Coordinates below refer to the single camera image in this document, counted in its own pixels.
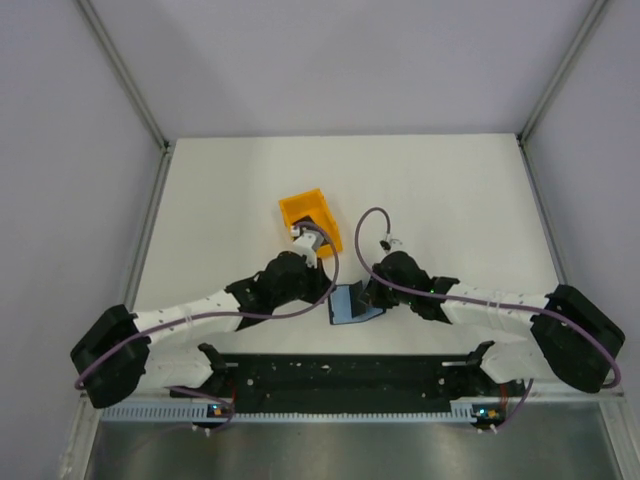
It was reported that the black credit card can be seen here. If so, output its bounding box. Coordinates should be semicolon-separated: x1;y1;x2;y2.
349;281;385;323

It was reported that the yellow plastic bin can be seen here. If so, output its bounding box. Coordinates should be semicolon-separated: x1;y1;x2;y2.
279;188;343;253

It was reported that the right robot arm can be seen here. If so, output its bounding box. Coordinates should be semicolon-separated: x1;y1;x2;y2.
362;250;625;396

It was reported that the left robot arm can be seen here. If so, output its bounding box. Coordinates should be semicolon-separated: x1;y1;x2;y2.
70;252;335;409

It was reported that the black card in bin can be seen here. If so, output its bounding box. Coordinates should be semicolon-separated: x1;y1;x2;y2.
293;215;321;232

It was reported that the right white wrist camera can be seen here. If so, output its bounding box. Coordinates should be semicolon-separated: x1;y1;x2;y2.
380;238;404;254

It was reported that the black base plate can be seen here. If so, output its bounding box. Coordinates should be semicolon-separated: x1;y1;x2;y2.
195;354;524;413

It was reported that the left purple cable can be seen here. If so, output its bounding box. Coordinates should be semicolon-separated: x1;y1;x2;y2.
73;223;344;434

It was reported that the purple cable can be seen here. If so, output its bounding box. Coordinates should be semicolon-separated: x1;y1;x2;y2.
353;207;624;434
73;223;344;434

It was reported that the grey cable duct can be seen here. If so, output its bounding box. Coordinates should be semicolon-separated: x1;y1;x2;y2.
101;401;500;424

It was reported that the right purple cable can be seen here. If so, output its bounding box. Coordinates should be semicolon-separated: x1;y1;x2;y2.
353;207;624;434

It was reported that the left aluminium frame post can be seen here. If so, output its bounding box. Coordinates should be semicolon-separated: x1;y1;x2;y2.
73;0;170;152

